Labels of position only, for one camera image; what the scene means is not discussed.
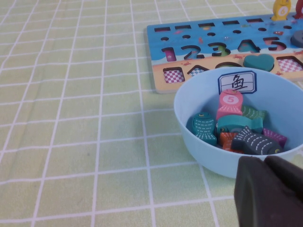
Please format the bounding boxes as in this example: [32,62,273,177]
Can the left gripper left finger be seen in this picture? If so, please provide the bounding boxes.
[233,155,303,227]

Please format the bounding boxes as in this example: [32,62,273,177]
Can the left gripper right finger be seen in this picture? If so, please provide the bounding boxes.
[264,155,303,201]

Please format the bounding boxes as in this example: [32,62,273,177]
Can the paper label on blue bowl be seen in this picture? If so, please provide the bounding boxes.
[217,70,258,95]

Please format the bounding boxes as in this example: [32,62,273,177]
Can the light blue plastic bowl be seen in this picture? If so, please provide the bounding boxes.
[173,67,303,179]

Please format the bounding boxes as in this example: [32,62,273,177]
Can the blue wooden puzzle board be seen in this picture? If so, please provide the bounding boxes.
[146,11,303,94]

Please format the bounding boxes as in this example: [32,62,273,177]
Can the purple wooden fish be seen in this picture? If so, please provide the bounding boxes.
[262,128,288,148]

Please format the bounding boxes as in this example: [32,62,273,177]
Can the dark grey wooden fish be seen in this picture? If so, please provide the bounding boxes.
[231,125,284,156]

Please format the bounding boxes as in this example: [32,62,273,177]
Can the orange wooden fish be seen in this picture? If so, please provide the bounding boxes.
[219,131,242,152]

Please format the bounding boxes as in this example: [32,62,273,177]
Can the green wooden fish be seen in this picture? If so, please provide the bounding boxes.
[241,105,267,120]

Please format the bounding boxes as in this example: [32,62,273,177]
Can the plain teal wooden fish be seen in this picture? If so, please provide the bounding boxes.
[216,115,264,135]

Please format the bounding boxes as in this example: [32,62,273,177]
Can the teal wooden fish white stripes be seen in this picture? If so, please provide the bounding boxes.
[187,112,218,146]

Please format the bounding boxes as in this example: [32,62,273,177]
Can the pink wooden fish five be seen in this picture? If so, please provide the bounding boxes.
[215,89,244,120]

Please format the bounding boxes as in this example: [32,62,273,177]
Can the teal wooden heart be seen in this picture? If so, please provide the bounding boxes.
[243,53,275,72]

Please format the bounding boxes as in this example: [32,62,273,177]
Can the yellow wooden fish six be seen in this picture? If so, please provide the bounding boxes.
[271,0,292,21]

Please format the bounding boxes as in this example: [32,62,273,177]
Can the green checked tablecloth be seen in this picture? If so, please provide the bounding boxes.
[0,0,303,227]

